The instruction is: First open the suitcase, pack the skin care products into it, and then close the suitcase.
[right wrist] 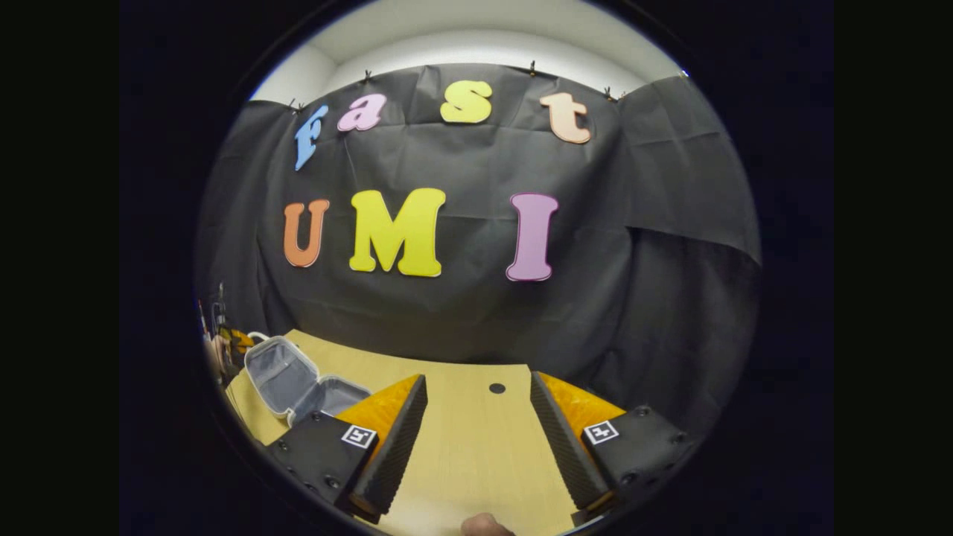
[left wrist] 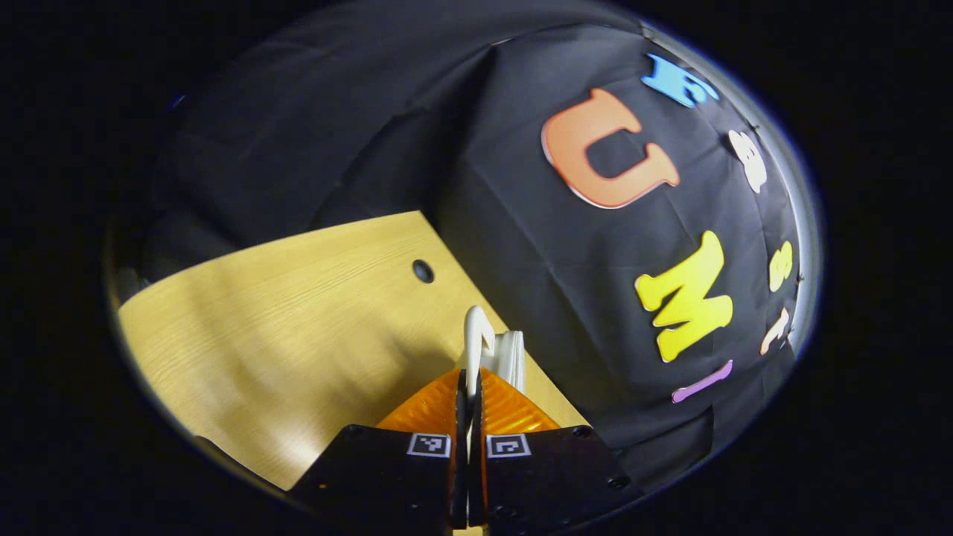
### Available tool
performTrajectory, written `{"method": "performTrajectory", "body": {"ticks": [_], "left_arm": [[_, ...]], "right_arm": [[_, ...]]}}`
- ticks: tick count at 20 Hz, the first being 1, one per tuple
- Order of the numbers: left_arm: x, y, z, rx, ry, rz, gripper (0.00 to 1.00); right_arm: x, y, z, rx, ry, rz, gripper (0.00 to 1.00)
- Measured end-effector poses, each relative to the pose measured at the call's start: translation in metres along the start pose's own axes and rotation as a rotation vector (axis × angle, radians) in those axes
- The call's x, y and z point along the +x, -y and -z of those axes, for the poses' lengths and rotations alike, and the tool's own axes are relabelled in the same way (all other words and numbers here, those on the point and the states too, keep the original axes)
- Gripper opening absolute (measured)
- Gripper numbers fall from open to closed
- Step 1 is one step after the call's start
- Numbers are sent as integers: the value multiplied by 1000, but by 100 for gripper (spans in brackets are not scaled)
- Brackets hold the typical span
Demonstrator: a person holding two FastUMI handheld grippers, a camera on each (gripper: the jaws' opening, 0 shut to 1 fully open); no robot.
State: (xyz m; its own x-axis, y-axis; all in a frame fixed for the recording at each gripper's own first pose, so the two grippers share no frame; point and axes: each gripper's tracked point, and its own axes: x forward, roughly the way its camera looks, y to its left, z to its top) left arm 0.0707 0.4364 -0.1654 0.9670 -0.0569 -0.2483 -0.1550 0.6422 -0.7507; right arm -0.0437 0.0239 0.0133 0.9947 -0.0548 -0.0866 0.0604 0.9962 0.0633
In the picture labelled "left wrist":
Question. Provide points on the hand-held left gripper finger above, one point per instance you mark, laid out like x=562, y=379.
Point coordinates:
x=460, y=461
x=476, y=461

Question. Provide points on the white suitcase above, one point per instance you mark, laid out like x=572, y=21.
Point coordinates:
x=510, y=361

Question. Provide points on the black backdrop cloth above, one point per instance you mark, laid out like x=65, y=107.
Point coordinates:
x=521, y=260

